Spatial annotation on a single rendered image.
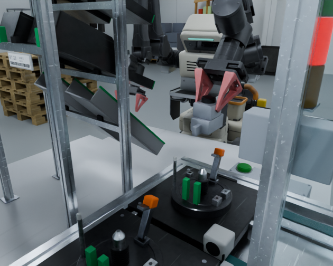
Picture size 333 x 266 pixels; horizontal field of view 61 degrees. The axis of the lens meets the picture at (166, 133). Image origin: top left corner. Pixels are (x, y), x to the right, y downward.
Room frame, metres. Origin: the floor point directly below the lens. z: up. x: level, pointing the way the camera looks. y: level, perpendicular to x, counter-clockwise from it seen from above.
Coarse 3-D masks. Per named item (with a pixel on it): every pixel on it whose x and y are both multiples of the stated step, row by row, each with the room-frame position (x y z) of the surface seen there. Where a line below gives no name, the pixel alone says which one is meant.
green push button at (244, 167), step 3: (237, 165) 0.72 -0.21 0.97; (240, 165) 0.72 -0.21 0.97; (243, 165) 0.72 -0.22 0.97; (246, 165) 0.72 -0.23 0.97; (249, 165) 0.72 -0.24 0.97; (237, 168) 0.71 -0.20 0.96; (240, 168) 0.70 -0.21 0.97; (243, 168) 0.70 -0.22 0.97; (246, 168) 0.70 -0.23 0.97; (249, 168) 0.70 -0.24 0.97; (240, 171) 0.70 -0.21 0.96; (243, 171) 0.70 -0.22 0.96; (246, 171) 0.70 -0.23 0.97; (249, 171) 0.70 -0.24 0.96
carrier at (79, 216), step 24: (120, 216) 0.49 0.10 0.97; (96, 240) 0.40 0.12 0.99; (120, 240) 0.34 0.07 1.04; (144, 240) 0.39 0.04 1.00; (168, 240) 0.42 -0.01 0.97; (48, 264) 0.36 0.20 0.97; (72, 264) 0.36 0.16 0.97; (96, 264) 0.32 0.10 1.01; (120, 264) 0.34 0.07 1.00; (144, 264) 0.33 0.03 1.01; (168, 264) 0.36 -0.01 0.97; (192, 264) 0.36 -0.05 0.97; (216, 264) 0.36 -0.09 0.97
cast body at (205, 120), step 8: (208, 96) 0.57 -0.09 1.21; (200, 104) 0.55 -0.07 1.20; (208, 104) 0.55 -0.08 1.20; (200, 112) 0.55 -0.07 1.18; (208, 112) 0.54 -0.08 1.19; (216, 112) 0.55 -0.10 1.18; (192, 120) 0.55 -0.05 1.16; (200, 120) 0.54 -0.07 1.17; (208, 120) 0.54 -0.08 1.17; (216, 120) 0.55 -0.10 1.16; (192, 128) 0.53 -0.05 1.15; (200, 128) 0.54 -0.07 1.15; (208, 128) 0.53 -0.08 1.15; (216, 128) 0.56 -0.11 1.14
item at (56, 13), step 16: (64, 16) 0.58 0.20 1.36; (32, 32) 0.65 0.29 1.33; (64, 32) 0.58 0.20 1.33; (80, 32) 0.60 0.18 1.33; (96, 32) 0.63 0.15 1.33; (64, 48) 0.58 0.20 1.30; (80, 48) 0.60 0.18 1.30; (96, 48) 0.62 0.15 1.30; (112, 48) 0.65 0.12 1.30; (80, 64) 0.71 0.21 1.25; (96, 64) 0.62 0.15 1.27; (112, 64) 0.65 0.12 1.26; (128, 80) 0.68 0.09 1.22; (144, 80) 0.71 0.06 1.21
